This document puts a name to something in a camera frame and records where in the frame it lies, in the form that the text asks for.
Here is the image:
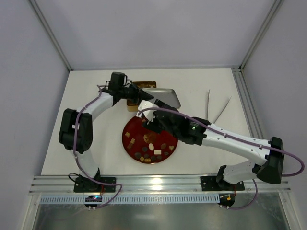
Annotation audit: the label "aluminium mounting rail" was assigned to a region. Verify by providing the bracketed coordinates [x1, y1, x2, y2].
[29, 174, 291, 194]

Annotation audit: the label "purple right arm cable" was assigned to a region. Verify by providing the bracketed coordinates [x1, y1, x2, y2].
[136, 107, 305, 211]

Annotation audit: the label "round red tray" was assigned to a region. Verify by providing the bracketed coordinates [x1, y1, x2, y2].
[122, 116, 178, 164]

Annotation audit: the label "tan block chocolate left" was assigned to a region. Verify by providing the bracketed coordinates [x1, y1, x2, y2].
[127, 143, 133, 149]

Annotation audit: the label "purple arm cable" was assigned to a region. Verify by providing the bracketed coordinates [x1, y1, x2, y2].
[136, 107, 305, 211]
[73, 83, 123, 209]

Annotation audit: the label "brown oval chocolate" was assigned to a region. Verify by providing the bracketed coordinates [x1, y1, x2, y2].
[161, 143, 167, 149]

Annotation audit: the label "gold chocolate tin box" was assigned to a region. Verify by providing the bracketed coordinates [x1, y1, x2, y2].
[126, 81, 157, 112]

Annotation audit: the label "dark round chocolate bottom left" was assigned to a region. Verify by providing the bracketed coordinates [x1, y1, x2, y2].
[135, 152, 141, 158]

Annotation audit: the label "white oval chocolate centre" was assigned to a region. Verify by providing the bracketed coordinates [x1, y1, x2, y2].
[149, 143, 154, 151]

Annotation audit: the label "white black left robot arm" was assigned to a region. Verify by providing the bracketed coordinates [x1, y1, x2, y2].
[59, 72, 154, 191]

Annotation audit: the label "silver metal tweezers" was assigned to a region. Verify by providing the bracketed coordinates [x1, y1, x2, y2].
[205, 89, 232, 123]

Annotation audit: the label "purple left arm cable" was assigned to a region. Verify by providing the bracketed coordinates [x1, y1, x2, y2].
[73, 83, 123, 209]

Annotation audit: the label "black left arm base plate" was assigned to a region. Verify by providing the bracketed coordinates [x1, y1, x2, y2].
[73, 176, 116, 193]

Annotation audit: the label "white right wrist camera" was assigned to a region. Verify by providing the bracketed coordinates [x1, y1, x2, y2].
[136, 100, 158, 122]

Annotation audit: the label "silver tin lid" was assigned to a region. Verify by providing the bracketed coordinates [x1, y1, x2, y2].
[142, 88, 181, 109]

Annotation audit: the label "white slotted cable duct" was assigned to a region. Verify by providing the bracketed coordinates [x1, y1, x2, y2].
[39, 194, 220, 205]

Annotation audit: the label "white bar chocolate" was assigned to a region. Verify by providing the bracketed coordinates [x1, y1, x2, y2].
[154, 150, 162, 155]

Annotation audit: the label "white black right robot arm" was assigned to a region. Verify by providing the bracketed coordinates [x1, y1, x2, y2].
[137, 100, 284, 190]

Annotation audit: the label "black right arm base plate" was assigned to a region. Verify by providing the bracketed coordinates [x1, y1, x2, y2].
[200, 176, 245, 191]

